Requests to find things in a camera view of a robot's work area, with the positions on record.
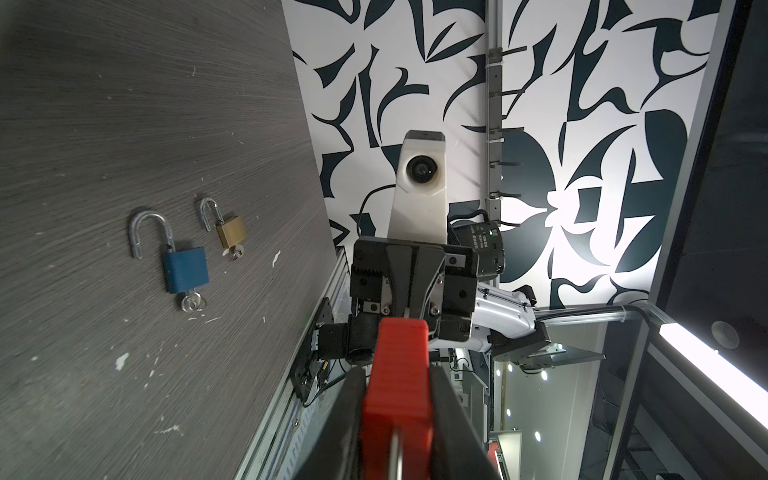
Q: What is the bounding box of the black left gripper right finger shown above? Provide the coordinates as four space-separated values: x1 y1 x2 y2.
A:
429 366 500 480

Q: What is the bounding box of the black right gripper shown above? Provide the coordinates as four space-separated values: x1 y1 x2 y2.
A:
351 237 479 342

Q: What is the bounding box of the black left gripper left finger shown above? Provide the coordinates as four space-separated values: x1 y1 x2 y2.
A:
293 367 367 480

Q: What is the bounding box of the red safety padlock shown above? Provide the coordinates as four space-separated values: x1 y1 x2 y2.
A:
360 317 433 479

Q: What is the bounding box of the brass padlock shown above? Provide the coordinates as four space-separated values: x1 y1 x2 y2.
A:
198 197 247 260

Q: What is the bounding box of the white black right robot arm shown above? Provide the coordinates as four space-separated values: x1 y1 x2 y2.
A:
311 219 605 374

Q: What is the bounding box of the right blue padlock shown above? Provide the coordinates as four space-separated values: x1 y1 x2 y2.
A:
128 210 209 313

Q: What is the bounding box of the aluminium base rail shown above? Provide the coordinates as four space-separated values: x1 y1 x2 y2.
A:
235 247 349 479

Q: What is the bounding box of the grey wall hook rail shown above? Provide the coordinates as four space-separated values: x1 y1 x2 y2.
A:
484 46 527 220

